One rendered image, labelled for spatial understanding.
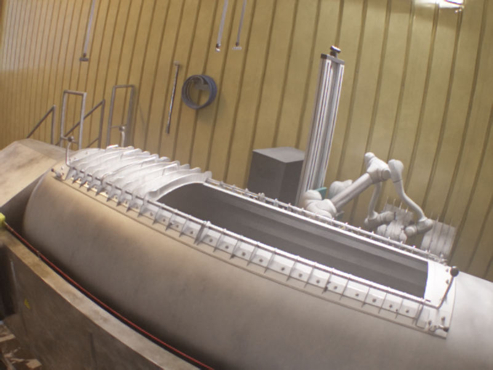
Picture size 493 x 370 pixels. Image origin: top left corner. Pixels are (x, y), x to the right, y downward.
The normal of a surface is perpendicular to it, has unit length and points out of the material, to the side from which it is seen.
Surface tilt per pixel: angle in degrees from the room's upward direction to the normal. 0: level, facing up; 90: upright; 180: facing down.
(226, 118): 90
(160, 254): 45
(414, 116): 90
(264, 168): 90
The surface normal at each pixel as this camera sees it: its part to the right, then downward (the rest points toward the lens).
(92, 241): -0.31, -0.35
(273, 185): -0.66, 0.16
